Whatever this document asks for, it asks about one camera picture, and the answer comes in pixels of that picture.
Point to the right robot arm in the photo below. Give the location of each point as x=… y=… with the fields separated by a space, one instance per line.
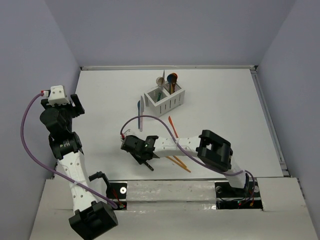
x=208 y=149

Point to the white two-compartment utensil caddy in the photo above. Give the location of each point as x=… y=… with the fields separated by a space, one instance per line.
x=167 y=101

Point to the orange-red plastic knife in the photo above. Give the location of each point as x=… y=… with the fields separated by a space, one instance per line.
x=173 y=127

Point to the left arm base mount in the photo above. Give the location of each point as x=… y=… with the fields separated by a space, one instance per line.
x=117 y=192

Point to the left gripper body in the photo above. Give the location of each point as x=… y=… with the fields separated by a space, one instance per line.
x=68 y=111

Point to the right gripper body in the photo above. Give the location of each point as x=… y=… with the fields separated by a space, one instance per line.
x=137 y=157

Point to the orange-red plastic spoon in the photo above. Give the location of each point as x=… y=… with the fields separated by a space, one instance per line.
x=175 y=78

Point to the metal knife teal handle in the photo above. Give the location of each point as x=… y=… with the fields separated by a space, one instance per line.
x=159 y=96

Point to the blue plastic knife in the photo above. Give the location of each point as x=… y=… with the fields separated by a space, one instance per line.
x=138 y=114

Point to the yellow plastic knife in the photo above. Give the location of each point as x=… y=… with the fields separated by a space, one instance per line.
x=180 y=161
x=177 y=163

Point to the beige long spoon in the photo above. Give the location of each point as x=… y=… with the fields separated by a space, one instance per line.
x=160 y=81

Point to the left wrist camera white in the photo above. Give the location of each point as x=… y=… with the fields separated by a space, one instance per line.
x=56 y=95

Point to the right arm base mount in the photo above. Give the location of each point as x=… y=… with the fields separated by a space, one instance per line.
x=229 y=198

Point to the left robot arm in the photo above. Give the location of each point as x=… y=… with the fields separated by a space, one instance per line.
x=92 y=217

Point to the blue plastic spoon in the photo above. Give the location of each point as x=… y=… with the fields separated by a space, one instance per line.
x=170 y=79

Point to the pink plastic knife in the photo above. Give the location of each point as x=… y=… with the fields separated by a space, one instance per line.
x=141 y=112

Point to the metal knife black handle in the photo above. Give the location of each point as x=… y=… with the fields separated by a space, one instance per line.
x=148 y=166

